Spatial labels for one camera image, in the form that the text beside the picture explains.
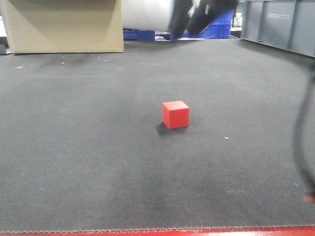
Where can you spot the black blurred gripper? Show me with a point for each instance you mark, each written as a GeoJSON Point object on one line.
{"type": "Point", "coordinates": [203, 15]}

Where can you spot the red magnetic cube block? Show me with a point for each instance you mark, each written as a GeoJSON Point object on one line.
{"type": "Point", "coordinates": [176, 114]}

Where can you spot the blue plastic crate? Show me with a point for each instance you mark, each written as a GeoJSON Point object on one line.
{"type": "Point", "coordinates": [219, 29]}

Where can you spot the white cylinder roll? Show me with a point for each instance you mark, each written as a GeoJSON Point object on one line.
{"type": "Point", "coordinates": [152, 15]}

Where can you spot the grey metal cabinet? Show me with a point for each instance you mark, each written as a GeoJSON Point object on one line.
{"type": "Point", "coordinates": [283, 24]}

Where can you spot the large cardboard box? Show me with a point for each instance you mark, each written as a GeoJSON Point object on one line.
{"type": "Point", "coordinates": [63, 26]}

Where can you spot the dark grey fabric mat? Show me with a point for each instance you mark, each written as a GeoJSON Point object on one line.
{"type": "Point", "coordinates": [83, 145]}

